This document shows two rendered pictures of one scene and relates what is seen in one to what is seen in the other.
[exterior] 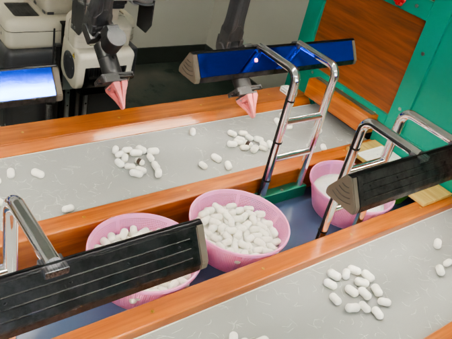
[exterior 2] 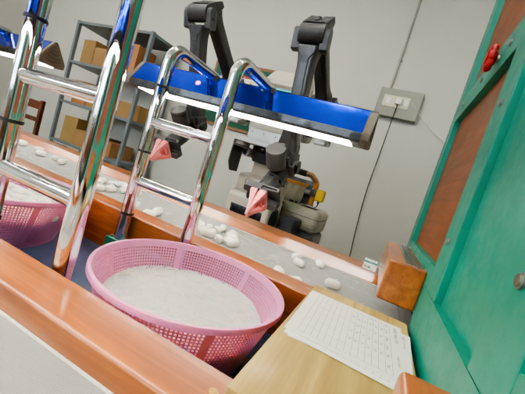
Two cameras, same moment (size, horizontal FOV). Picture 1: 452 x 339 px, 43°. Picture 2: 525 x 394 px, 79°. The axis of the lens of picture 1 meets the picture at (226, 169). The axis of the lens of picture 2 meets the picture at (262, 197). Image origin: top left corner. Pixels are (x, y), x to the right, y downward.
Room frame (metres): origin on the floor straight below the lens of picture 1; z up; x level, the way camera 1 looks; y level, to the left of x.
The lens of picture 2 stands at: (1.36, -0.79, 0.94)
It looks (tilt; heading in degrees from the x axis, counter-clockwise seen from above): 5 degrees down; 65
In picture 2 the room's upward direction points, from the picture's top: 18 degrees clockwise
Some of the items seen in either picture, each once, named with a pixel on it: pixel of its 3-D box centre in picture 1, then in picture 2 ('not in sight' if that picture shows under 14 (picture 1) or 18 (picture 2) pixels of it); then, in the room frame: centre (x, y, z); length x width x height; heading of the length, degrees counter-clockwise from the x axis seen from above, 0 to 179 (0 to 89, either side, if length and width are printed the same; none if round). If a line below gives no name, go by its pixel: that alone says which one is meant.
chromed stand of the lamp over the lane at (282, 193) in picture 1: (278, 124); (197, 166); (1.51, -0.12, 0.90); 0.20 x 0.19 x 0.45; 134
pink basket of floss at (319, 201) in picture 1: (348, 197); (183, 305); (1.49, -0.38, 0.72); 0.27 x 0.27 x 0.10
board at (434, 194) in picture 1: (397, 170); (346, 349); (1.64, -0.54, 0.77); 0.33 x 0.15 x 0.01; 44
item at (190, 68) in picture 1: (278, 56); (239, 98); (1.57, -0.07, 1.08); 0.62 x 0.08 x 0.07; 134
